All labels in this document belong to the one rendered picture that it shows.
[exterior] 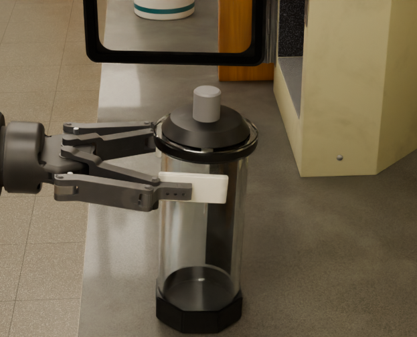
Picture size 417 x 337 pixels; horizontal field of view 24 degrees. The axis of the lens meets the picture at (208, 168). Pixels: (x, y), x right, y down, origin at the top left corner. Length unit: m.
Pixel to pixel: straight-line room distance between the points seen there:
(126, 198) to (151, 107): 0.68
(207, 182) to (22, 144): 0.19
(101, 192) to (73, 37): 3.84
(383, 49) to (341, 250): 0.29
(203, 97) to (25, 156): 0.19
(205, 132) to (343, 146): 0.46
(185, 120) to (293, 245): 0.31
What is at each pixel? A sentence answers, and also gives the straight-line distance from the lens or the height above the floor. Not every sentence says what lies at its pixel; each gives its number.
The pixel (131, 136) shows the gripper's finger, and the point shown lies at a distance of 1.05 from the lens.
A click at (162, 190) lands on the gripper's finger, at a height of 1.13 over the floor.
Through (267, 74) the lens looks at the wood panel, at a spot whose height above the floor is 0.95.
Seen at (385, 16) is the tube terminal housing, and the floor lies 1.18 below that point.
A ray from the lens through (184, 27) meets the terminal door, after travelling 1.64.
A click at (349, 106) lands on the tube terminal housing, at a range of 1.37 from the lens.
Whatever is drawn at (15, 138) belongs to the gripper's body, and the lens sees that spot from 1.00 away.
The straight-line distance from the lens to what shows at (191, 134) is 0.97.
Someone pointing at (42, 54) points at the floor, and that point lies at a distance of 4.59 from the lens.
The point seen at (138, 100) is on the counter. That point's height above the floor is 0.94.
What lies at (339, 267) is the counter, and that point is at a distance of 1.21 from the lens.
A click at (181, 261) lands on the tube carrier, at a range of 1.04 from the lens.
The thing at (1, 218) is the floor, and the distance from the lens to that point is 3.23.
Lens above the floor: 1.59
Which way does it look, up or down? 27 degrees down
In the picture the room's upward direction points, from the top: straight up
